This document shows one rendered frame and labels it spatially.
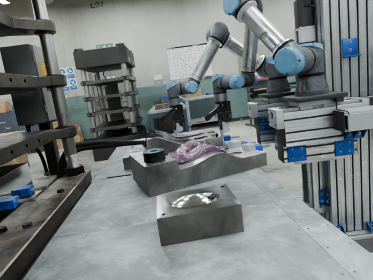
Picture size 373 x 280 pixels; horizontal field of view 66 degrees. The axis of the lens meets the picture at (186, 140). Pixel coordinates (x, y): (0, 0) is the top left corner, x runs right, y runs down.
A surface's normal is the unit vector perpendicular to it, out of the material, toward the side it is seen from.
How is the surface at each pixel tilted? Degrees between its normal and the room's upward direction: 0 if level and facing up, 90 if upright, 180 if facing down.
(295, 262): 0
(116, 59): 90
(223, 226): 90
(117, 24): 90
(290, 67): 96
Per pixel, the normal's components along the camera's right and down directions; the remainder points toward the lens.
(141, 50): 0.06, 0.18
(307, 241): -0.14, -0.97
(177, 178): 0.39, 0.12
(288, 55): -0.69, 0.32
